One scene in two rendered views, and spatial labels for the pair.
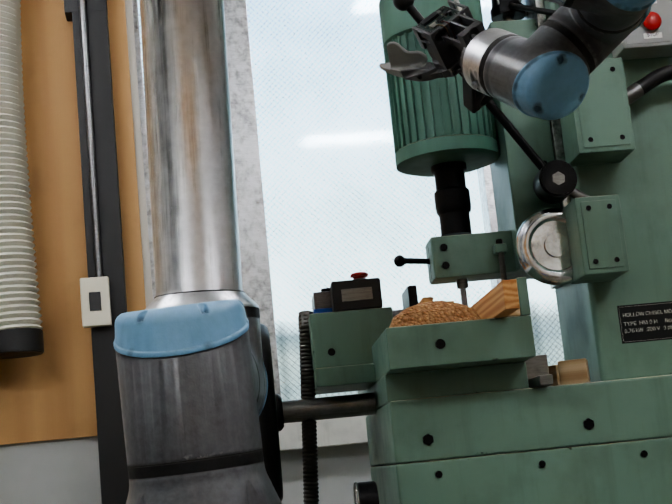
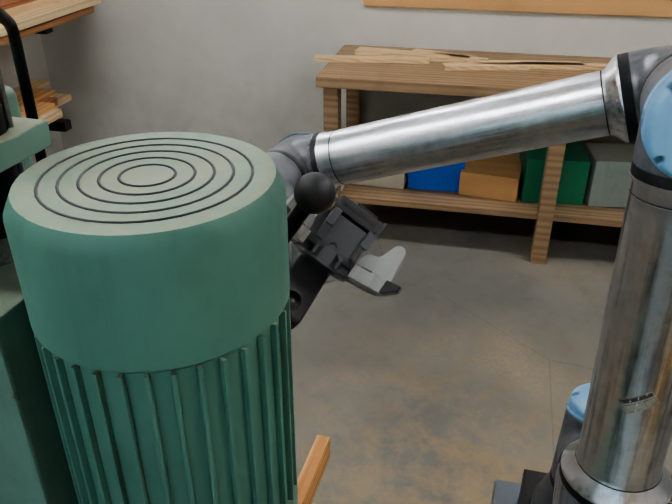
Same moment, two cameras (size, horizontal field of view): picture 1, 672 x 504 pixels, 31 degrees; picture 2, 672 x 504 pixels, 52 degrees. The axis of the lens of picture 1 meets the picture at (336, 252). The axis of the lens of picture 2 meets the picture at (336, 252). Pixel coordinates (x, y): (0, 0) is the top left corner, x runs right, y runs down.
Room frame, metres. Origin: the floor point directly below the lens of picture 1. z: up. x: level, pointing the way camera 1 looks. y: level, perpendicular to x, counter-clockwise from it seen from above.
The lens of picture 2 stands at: (2.30, 0.05, 1.68)
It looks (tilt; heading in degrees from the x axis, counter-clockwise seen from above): 29 degrees down; 201
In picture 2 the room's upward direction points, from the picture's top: straight up
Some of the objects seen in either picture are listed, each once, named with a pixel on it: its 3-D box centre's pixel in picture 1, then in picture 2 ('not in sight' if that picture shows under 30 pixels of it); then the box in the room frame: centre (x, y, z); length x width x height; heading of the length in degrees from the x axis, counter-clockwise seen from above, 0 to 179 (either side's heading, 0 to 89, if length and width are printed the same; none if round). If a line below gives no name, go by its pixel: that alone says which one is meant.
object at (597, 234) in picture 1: (594, 239); not in sight; (1.82, -0.40, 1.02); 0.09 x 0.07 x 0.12; 4
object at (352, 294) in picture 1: (345, 298); not in sight; (1.97, -0.01, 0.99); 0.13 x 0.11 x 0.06; 4
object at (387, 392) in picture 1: (438, 391); not in sight; (1.96, -0.14, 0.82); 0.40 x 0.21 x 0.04; 4
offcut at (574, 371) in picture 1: (574, 372); not in sight; (1.81, -0.34, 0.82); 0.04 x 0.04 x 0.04; 75
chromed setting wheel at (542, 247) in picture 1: (554, 246); not in sight; (1.85, -0.34, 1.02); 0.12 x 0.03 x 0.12; 94
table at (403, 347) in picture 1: (404, 364); not in sight; (1.98, -0.09, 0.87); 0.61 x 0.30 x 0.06; 4
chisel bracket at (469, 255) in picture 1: (471, 262); not in sight; (1.96, -0.22, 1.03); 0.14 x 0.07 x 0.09; 94
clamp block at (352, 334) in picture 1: (350, 342); not in sight; (1.97, -0.01, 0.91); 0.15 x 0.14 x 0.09; 4
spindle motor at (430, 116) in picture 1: (438, 78); (175, 366); (1.96, -0.20, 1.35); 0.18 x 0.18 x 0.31
